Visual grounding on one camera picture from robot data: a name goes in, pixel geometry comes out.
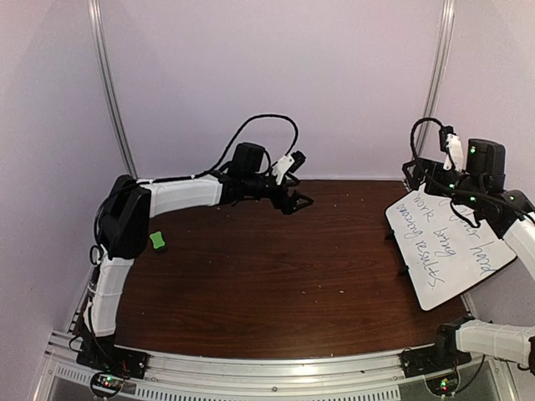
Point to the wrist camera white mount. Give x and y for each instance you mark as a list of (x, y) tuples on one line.
[(451, 145), (287, 164)]

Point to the white whiteboard with writing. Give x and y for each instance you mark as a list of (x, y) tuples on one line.
[(444, 255)]

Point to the black whiteboard stand foot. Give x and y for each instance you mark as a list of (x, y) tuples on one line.
[(403, 272)]

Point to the green whiteboard eraser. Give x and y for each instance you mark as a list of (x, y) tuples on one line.
[(157, 241)]

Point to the aluminium corner post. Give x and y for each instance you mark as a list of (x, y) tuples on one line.
[(110, 96), (443, 47)]

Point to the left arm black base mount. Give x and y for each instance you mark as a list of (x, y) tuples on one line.
[(105, 356)]

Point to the aluminium front frame rail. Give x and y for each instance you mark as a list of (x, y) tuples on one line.
[(314, 334)]

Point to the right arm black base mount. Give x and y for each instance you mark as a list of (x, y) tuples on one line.
[(424, 361)]

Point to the left aluminium corner post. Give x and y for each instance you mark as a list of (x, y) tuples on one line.
[(110, 96)]

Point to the circuit board with leds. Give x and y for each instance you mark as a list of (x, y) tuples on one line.
[(442, 385), (105, 385)]

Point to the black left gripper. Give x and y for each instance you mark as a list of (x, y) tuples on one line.
[(287, 208)]

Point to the left circuit board with leds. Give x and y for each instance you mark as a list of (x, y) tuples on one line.
[(105, 385)]

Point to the right aluminium corner post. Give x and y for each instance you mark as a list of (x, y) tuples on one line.
[(443, 47)]

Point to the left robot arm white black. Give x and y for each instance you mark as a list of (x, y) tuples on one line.
[(122, 223)]

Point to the right circuit board with leds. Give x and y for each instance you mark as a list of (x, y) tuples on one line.
[(442, 385)]

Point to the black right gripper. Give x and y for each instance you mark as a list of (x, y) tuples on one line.
[(421, 166)]

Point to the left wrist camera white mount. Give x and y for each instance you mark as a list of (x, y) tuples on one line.
[(287, 164)]

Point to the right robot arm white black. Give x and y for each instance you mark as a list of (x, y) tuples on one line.
[(475, 179)]

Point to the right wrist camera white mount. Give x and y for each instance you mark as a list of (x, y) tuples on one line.
[(451, 145)]

